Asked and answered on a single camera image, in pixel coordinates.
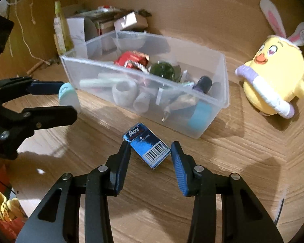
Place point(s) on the white pen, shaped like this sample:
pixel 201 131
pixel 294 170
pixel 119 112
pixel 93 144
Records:
pixel 181 102

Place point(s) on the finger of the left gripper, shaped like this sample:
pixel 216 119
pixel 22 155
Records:
pixel 48 117
pixel 38 86

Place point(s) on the teal tape roll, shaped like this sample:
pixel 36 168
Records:
pixel 201 117

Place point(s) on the pale green stick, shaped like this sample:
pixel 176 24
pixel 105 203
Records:
pixel 100 82

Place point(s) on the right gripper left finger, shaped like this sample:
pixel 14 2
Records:
pixel 118 165

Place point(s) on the red envelope packet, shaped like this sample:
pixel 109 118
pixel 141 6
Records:
pixel 129 57

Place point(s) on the blue Max staples box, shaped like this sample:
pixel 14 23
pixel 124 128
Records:
pixel 147 145

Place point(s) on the dark purple cosmetic bottle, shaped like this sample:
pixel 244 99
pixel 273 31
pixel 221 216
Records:
pixel 203 85

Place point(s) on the white printed cream tube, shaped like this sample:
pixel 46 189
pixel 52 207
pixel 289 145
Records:
pixel 166 94

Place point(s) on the clear plastic storage bin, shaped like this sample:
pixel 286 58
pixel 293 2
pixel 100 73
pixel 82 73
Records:
pixel 198 60

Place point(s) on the light teal tube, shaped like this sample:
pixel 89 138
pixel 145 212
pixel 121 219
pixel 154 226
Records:
pixel 68 96

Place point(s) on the green glass spray bottle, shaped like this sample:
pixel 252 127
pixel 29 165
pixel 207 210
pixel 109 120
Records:
pixel 169 71

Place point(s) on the yellow chick plush toy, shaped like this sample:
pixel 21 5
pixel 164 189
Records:
pixel 275 76

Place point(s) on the tall green spray bottle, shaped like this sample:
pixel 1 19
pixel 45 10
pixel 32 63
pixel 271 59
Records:
pixel 62 33

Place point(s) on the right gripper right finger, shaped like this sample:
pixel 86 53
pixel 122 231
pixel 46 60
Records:
pixel 184 170

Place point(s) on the white round bottle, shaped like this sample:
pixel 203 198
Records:
pixel 142 102

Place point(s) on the small white open box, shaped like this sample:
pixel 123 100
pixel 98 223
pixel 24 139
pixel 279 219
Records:
pixel 131 21

